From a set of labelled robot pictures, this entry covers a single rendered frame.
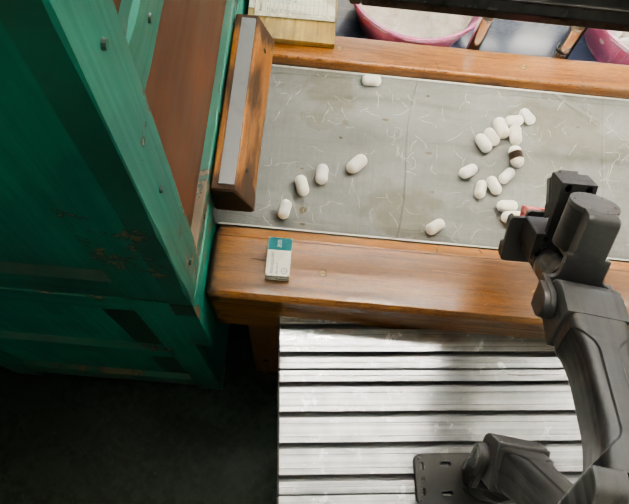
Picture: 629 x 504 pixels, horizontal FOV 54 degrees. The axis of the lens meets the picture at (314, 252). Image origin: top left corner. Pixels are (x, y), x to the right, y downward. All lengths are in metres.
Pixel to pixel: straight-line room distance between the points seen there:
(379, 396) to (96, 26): 0.72
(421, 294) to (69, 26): 0.68
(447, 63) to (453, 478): 0.66
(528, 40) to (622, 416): 0.85
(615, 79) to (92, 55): 0.97
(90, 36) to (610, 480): 0.50
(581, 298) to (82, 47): 0.54
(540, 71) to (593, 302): 0.54
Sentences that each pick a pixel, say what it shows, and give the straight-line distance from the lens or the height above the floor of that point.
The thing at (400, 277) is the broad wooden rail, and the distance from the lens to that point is 0.92.
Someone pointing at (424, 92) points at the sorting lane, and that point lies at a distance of 1.11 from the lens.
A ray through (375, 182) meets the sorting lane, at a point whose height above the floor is 0.74.
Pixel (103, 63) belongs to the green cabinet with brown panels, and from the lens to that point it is 0.41.
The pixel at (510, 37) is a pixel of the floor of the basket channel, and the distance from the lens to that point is 1.31.
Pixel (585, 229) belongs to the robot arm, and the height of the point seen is 1.02.
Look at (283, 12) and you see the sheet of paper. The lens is 1.13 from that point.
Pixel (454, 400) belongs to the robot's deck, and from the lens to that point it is 1.00.
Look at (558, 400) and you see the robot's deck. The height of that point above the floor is 0.67.
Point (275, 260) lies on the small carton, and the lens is 0.89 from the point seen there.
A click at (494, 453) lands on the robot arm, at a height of 0.82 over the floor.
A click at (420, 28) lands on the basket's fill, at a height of 0.73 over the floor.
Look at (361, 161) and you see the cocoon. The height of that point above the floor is 0.76.
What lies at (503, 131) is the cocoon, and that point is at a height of 0.76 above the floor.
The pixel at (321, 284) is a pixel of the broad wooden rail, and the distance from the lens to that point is 0.91.
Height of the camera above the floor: 1.63
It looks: 70 degrees down
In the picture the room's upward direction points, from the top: 9 degrees clockwise
